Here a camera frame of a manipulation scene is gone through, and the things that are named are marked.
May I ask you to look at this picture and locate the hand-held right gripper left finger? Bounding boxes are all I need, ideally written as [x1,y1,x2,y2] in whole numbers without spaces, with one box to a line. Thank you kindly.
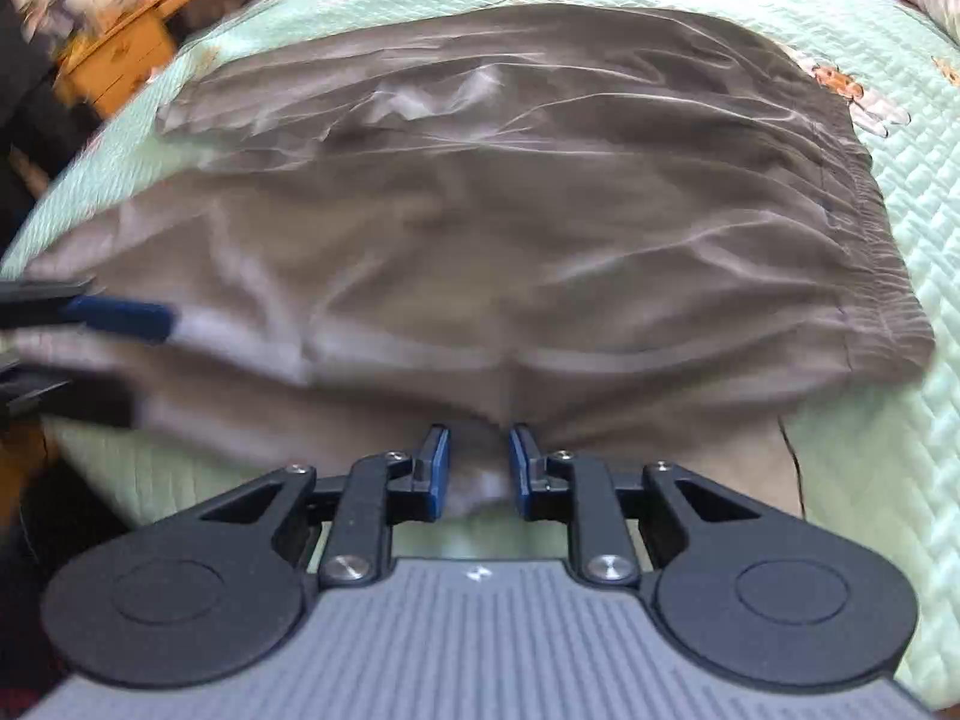
[200,425,451,590]

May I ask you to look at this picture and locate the wooden desk with drawers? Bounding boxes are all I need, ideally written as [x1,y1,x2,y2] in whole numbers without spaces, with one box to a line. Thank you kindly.
[52,0,271,117]

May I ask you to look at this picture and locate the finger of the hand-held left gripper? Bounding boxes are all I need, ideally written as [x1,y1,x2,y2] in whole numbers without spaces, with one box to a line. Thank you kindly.
[0,373,143,427]
[0,279,179,346]

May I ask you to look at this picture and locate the grey pants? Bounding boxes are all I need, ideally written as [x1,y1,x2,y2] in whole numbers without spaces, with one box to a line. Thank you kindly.
[15,4,938,526]

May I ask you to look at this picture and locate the green quilted bee bedspread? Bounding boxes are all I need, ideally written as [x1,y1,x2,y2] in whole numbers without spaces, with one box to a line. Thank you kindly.
[0,0,960,706]

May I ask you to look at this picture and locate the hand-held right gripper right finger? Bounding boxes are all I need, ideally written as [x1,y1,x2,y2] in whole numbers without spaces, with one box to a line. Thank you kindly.
[510,424,760,584]

